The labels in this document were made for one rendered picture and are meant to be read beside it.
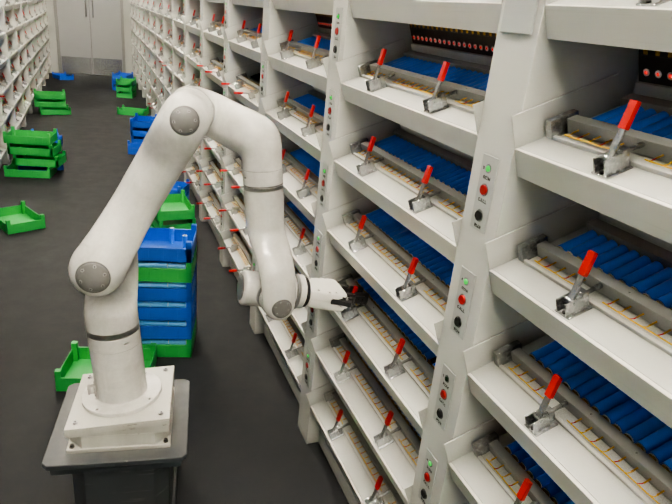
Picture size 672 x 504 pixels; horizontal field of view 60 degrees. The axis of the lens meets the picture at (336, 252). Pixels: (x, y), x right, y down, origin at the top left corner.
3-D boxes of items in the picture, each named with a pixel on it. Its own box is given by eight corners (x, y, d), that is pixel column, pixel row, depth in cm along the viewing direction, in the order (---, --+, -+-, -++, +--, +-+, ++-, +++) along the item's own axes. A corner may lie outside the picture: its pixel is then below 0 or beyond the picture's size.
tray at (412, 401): (427, 445, 118) (418, 411, 113) (324, 306, 169) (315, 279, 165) (510, 401, 122) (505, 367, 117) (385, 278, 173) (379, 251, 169)
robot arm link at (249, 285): (301, 283, 139) (289, 268, 147) (247, 279, 134) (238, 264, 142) (294, 314, 141) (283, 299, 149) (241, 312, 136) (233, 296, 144)
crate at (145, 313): (108, 319, 216) (107, 300, 213) (120, 294, 234) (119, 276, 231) (191, 321, 220) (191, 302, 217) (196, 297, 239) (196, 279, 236)
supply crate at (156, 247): (104, 260, 207) (103, 239, 204) (117, 239, 225) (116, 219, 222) (191, 263, 211) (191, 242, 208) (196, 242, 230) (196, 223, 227)
